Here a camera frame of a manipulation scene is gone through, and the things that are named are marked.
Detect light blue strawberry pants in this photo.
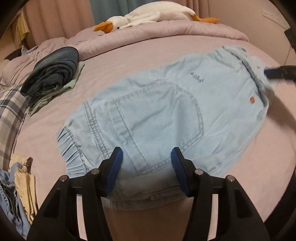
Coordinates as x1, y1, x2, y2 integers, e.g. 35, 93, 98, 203
57, 46, 274, 210

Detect cream folded cloth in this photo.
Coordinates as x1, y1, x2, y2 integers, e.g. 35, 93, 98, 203
9, 154, 39, 224

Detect blue crumpled cloth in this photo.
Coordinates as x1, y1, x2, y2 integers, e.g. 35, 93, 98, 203
0, 162, 31, 237

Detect pink bed sheet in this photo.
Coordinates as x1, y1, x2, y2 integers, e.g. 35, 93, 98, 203
16, 36, 295, 240

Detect light green folded garment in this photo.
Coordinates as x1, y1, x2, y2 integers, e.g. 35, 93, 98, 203
27, 61, 85, 116

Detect plaid pillow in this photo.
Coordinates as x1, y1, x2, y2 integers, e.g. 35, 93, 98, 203
1, 84, 27, 171

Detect white goose plush toy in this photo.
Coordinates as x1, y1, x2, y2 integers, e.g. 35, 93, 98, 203
93, 1, 219, 34

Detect dark blue folded jeans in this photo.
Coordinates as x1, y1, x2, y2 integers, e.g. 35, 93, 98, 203
21, 47, 79, 97

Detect pink quilted duvet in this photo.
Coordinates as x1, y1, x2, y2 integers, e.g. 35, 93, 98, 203
1, 20, 249, 87

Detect teal curtain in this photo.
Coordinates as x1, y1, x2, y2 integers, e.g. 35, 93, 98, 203
90, 0, 154, 24

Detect yellow hanging cloth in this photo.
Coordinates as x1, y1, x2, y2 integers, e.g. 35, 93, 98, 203
15, 12, 30, 46

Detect pink curtain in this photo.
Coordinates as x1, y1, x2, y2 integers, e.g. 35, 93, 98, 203
23, 0, 210, 47

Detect white wall power strip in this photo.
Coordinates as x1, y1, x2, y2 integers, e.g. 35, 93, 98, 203
262, 9, 290, 29

